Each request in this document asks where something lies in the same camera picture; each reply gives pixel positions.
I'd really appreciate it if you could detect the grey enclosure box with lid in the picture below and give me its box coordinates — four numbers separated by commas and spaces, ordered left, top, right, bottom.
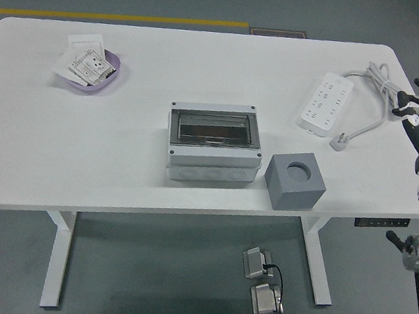
162, 96, 268, 190

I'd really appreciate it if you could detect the grey cube with round hole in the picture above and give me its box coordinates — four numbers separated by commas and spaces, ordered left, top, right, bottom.
260, 148, 331, 216

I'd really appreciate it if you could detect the white power strip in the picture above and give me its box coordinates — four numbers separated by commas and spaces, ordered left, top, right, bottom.
296, 69, 355, 142

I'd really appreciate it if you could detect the white table leg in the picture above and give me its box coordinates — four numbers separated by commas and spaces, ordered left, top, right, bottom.
36, 207, 78, 310
291, 213, 341, 309

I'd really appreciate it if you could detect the silver metal foot block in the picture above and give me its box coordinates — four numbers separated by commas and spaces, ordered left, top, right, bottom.
248, 281, 287, 314
239, 245, 278, 282

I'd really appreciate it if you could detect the dark floor cover plate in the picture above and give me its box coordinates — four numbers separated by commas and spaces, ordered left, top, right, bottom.
248, 25, 308, 41

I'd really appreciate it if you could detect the purple plastic tray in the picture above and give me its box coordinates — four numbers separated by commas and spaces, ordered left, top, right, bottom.
53, 43, 124, 98

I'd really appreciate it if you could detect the white paper card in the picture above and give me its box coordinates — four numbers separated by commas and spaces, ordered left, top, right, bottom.
51, 45, 90, 87

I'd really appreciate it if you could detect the white power cable with plug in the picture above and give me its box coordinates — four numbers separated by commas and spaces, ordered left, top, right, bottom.
329, 57, 415, 160

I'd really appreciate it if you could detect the thin black floor cable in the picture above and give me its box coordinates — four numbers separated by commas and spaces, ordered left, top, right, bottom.
258, 263, 291, 314

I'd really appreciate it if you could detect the white blank wall panel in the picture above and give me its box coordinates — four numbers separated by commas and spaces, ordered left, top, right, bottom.
66, 31, 106, 59

